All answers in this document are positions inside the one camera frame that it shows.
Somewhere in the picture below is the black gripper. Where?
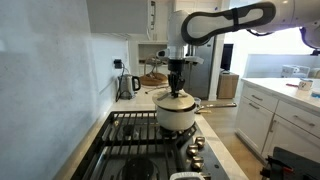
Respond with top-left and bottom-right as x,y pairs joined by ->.
167,58 -> 186,99

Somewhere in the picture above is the cream saucepan with steel handle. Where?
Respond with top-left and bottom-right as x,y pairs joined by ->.
155,101 -> 238,132

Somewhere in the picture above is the black gas cooktop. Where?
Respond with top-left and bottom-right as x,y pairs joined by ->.
69,110 -> 231,180

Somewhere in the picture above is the black stand with red clamps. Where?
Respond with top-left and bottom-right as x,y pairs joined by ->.
259,146 -> 320,180

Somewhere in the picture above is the clear plastic container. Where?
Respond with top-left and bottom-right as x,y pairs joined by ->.
280,64 -> 311,80

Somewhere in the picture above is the white dutch oven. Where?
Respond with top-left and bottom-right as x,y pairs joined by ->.
169,171 -> 206,180

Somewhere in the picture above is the cream pot lid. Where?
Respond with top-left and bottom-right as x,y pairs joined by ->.
151,90 -> 196,112

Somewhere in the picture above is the black monitor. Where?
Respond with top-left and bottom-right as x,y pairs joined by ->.
220,43 -> 235,72

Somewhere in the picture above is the stainless refrigerator with magnets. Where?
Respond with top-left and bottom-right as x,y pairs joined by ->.
171,24 -> 216,100

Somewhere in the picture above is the white cabinet above refrigerator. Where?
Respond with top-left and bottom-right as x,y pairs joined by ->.
173,0 -> 223,13

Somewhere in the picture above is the white kitchen island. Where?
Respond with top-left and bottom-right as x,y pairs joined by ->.
234,77 -> 320,165

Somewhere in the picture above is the white mug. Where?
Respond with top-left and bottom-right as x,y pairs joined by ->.
297,78 -> 314,92

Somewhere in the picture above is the white cabinet above hood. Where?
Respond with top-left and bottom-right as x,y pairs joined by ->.
85,0 -> 150,35

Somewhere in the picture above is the white wall cabinet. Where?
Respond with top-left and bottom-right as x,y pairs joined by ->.
128,0 -> 174,45

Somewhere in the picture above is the black kettle power cord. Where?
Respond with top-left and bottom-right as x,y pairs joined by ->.
114,63 -> 127,103

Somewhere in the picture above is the brown box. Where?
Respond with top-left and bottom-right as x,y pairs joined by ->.
217,71 -> 240,100

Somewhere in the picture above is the stainless electric kettle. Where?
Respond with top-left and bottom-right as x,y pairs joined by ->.
116,74 -> 142,101

